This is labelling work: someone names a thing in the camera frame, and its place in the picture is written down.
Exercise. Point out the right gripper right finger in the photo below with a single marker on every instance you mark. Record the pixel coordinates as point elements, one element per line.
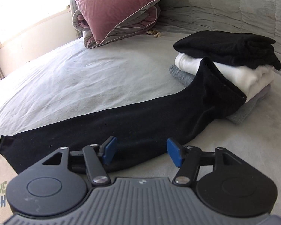
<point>221,180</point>

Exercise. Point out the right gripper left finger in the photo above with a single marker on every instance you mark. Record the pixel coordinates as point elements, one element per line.
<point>61,180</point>

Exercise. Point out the black fleece garment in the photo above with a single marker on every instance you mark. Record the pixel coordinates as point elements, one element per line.
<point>142,129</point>

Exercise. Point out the folded white garment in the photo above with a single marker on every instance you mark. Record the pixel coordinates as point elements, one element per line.
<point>249,81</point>

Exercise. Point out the grey bed sheet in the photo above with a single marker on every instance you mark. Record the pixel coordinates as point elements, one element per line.
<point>73,80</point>

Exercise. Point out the folded grey garment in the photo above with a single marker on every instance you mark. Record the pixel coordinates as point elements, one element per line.
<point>243,112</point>

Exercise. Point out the folded black garment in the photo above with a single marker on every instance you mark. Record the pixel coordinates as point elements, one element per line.
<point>233,49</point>

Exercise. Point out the small beige trinket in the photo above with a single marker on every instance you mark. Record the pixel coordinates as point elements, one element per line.
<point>154,33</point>

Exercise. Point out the grey quilted blanket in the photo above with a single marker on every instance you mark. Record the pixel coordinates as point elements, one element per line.
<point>261,17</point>

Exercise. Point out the folded grey pink duvet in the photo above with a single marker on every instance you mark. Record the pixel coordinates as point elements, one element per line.
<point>138,23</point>

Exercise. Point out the pink velvet pillow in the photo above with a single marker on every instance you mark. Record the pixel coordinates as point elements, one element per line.
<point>103,16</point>

